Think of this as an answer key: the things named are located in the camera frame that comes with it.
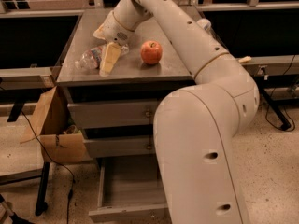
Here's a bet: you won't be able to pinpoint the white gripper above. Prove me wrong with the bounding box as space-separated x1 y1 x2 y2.
93 11 134 77

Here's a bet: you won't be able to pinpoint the clear water bottle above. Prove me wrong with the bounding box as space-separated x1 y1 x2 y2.
75 45 129 70

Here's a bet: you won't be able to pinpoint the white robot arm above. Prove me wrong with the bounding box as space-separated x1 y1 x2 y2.
94 0 259 224

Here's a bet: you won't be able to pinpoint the grey drawer cabinet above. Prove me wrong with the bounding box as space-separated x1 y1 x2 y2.
56 6 206 173

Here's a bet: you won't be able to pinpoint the grey top drawer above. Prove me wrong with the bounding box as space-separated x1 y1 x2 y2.
68 99 158 129

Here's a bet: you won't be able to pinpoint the white labelled water bottle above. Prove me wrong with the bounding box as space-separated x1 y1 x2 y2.
197 18 211 31

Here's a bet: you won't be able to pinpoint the grey middle drawer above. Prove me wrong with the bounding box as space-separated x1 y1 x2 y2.
84 135 155 158

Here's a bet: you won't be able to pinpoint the grey open bottom drawer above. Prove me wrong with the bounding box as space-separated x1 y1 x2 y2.
89 154 171 224

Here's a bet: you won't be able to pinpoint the red apple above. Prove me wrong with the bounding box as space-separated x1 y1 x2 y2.
140 40 163 64

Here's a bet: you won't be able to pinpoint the brown cardboard box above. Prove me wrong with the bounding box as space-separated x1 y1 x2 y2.
20 87 86 164

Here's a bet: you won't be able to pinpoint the small yellow foam piece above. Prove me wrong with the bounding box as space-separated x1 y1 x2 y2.
238 56 251 63

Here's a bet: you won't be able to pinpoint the black table leg left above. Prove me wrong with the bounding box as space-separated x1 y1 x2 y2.
35 162 50 216

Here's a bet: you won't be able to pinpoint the black table leg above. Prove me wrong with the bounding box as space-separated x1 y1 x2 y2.
259 86 291 131
35 162 50 216

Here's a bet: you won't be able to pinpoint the black table leg right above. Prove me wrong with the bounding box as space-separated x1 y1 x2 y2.
259 86 291 131

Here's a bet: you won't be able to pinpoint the black floor cable left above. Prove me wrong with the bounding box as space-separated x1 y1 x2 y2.
20 110 77 224

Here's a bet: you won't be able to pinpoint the black power adapter cable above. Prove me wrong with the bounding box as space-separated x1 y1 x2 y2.
264 54 299 133

